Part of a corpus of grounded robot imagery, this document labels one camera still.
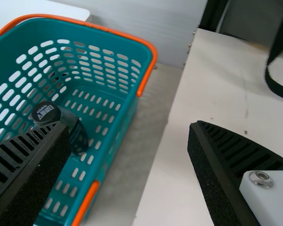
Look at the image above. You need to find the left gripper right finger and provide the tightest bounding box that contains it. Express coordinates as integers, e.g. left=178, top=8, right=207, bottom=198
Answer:
left=187, top=120, right=283, bottom=226

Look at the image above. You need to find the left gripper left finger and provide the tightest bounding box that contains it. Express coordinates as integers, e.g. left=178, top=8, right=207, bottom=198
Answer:
left=0, top=121, right=73, bottom=226

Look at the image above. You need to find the dark coffee bottle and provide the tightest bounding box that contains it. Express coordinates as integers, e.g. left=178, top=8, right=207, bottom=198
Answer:
left=31, top=101, right=89, bottom=156

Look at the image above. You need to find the teal shopping basket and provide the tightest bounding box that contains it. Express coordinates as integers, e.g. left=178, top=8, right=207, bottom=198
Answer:
left=0, top=14, right=158, bottom=226

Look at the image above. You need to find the dark grey bag with straps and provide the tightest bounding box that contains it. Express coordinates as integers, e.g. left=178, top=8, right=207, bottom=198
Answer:
left=198, top=0, right=283, bottom=102

